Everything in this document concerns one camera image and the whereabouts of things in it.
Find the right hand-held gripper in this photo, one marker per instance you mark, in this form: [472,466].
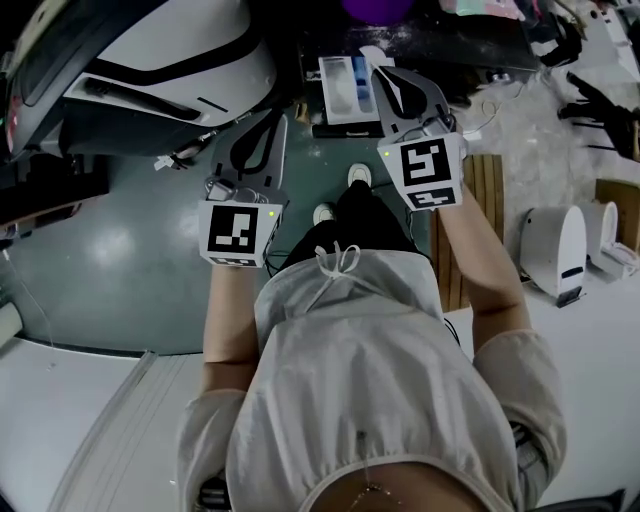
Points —
[425,167]

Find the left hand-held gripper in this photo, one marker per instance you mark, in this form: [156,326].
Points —
[235,230]

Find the white plastic spoon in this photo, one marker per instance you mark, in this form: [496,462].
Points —
[374,54]

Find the white detergent drawer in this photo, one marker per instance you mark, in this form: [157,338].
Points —
[342,95]

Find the person's right forearm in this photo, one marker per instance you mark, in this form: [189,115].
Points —
[485,270]

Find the person's left forearm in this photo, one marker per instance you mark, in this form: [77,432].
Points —
[227,325]

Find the pink and white packet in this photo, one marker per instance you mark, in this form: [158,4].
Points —
[485,7]

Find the black table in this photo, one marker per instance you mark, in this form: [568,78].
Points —
[450,45]

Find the person's right white shoe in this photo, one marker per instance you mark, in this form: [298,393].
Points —
[359,174]

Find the person's white shoe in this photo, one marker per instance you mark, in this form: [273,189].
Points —
[359,174]
[324,212]

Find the person's left white shoe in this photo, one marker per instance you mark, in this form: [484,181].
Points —
[324,212]

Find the purple plastic bowl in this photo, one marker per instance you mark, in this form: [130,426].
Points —
[377,11]

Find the person's black trousers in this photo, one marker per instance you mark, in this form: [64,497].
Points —
[365,220]

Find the white and black washing machine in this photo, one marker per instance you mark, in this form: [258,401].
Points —
[165,65]

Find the white rounded appliance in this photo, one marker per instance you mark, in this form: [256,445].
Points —
[555,250]

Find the dark wooden shelf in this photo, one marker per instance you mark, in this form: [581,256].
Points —
[45,200]

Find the brown cardboard box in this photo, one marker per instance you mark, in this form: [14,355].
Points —
[622,200]

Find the person's white shirt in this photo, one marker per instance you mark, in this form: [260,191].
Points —
[360,380]

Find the white paper roll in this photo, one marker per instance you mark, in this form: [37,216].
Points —
[9,325]

